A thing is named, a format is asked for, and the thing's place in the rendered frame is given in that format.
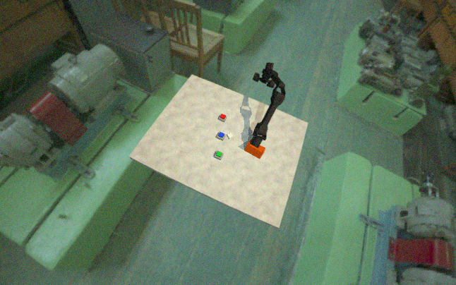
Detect green button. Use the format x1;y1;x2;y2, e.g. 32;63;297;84
215;151;224;160

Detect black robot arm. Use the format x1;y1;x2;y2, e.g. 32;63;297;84
250;63;286;148

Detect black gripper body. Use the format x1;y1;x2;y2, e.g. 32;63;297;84
252;73;275;88

